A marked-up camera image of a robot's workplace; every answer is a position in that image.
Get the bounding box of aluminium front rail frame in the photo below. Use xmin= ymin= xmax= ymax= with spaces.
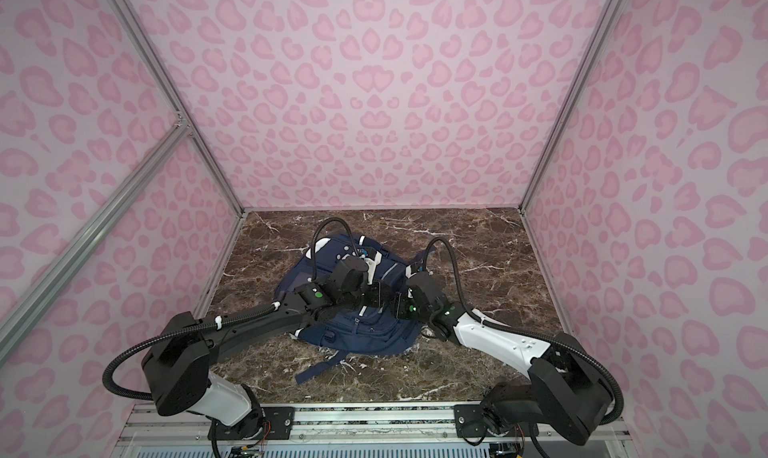
xmin=112 ymin=401 xmax=637 ymax=457

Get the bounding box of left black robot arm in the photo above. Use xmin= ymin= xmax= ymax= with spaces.
xmin=102 ymin=236 xmax=385 ymax=440

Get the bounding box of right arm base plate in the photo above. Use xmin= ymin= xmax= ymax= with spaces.
xmin=452 ymin=403 xmax=540 ymax=441

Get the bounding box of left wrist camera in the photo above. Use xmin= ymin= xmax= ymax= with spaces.
xmin=363 ymin=247 xmax=383 ymax=285

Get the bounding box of navy blue student backpack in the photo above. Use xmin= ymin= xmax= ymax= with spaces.
xmin=295 ymin=234 xmax=424 ymax=384

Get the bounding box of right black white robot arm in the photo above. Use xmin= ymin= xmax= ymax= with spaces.
xmin=396 ymin=237 xmax=625 ymax=446

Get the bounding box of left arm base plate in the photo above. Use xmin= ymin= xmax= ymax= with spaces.
xmin=208 ymin=406 xmax=296 ymax=441

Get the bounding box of aluminium diagonal frame bar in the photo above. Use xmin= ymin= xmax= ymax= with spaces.
xmin=1 ymin=118 xmax=189 ymax=363

